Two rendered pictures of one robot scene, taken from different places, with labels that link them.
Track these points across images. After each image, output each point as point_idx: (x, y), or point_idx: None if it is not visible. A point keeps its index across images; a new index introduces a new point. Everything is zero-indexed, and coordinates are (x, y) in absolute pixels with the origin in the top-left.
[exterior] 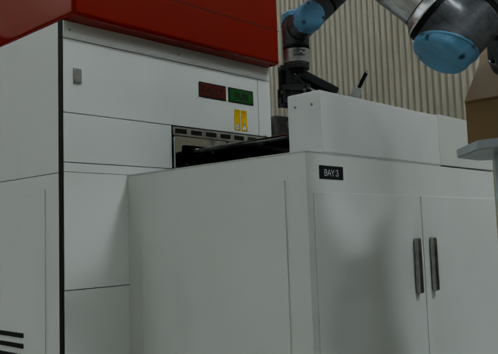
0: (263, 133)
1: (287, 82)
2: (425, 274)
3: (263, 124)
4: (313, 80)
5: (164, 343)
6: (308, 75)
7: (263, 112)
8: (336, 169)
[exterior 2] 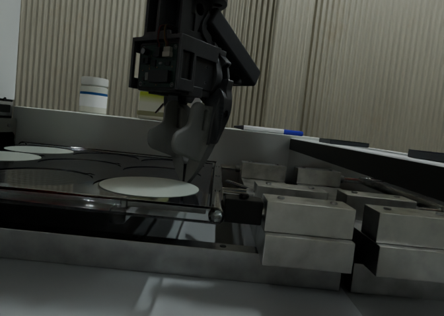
0: (0, 93)
1: (182, 28)
2: None
3: (2, 74)
4: (230, 42)
5: None
6: (224, 26)
7: (4, 52)
8: None
